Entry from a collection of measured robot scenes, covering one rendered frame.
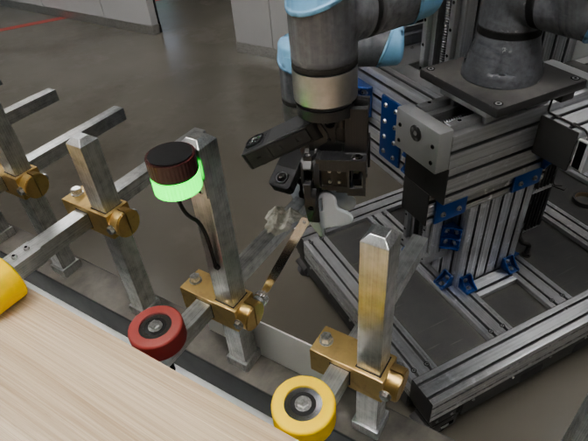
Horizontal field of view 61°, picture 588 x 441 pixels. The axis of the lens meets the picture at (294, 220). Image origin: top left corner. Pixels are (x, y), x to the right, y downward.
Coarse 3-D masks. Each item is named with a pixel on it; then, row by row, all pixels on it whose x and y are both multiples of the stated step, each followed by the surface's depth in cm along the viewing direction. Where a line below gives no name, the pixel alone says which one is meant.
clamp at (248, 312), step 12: (204, 276) 84; (180, 288) 82; (192, 288) 82; (204, 288) 82; (192, 300) 83; (204, 300) 80; (216, 300) 80; (240, 300) 79; (252, 300) 79; (216, 312) 81; (228, 312) 78; (240, 312) 78; (252, 312) 78; (228, 324) 81; (240, 324) 78; (252, 324) 79
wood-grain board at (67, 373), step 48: (0, 336) 73; (48, 336) 72; (96, 336) 72; (0, 384) 67; (48, 384) 66; (96, 384) 66; (144, 384) 65; (192, 384) 65; (0, 432) 61; (48, 432) 61; (96, 432) 60; (144, 432) 60; (192, 432) 59; (240, 432) 59
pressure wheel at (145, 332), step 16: (144, 320) 73; (160, 320) 73; (176, 320) 72; (128, 336) 71; (144, 336) 71; (160, 336) 70; (176, 336) 70; (144, 352) 69; (160, 352) 70; (176, 352) 71
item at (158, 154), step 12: (168, 144) 60; (180, 144) 60; (156, 156) 58; (168, 156) 58; (180, 156) 58; (204, 180) 63; (204, 192) 64; (180, 204) 62; (192, 216) 65; (204, 228) 68; (216, 264) 72
